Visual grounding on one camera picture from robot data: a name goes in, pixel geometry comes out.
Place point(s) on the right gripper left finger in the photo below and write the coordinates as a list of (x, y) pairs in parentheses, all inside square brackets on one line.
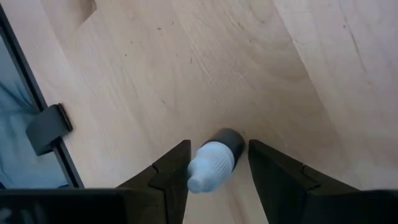
[(174, 177)]

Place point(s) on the black dropper bottle white cap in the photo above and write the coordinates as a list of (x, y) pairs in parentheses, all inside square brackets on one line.
[(211, 165)]

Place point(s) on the black frame bracket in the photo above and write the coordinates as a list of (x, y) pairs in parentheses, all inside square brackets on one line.
[(48, 129)]

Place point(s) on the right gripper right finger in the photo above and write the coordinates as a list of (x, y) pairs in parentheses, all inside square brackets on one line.
[(273, 180)]

